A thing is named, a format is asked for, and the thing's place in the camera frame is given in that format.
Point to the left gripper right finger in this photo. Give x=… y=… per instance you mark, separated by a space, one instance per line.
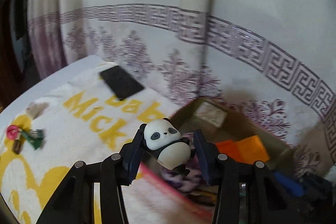
x=266 y=200

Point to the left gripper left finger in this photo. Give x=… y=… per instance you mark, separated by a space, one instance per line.
x=73 y=199

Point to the small white bottle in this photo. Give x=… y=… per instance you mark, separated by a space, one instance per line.
x=34 y=110

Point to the panda figurine toy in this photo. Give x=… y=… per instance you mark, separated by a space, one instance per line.
x=167 y=145

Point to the orange silicone block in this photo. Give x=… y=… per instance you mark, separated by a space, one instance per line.
x=248 y=150

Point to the pink tin box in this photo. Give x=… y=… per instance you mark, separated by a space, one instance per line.
x=311 y=195

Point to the white yellow Mickey towel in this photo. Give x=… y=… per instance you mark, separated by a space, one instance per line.
x=84 y=121

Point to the small white printed carton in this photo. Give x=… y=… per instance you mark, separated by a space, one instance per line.
x=211 y=114

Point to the black smartphone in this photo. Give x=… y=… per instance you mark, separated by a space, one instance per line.
x=121 y=83

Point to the white purple patterned curtain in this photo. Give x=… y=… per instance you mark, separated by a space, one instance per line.
x=272 y=60

